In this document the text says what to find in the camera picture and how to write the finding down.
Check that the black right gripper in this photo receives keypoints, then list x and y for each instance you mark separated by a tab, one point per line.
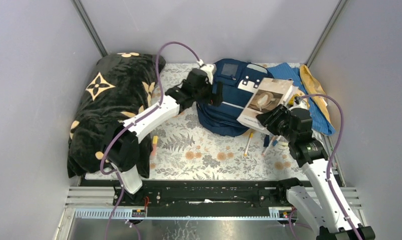
270	118

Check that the yellow capped white marker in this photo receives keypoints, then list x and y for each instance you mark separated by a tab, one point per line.
248	144

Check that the orange capped white marker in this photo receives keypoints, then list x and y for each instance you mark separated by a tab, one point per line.
269	142

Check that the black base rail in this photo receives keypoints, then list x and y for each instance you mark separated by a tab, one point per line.
206	198

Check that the floral table mat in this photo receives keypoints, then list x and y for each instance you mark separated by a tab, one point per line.
188	151

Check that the blue pikachu cloth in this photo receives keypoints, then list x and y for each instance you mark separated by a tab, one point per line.
321	123

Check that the beige tape box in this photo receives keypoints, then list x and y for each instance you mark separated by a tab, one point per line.
270	93

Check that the navy blue backpack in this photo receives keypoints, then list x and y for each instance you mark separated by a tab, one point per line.
240	80

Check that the blue capped white marker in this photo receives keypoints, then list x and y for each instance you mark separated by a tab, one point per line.
275	142

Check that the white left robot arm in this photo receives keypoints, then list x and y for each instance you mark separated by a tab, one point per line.
121	142

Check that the pink highlighter pen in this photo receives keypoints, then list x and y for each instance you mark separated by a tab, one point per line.
154	147

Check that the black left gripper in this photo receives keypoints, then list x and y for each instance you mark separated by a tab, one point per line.
215	93

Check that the yellow snack bag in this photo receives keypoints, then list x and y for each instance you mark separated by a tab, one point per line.
313	86

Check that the black floral blanket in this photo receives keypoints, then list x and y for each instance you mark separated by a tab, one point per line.
119	87

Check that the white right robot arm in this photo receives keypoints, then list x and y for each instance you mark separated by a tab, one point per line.
330	217

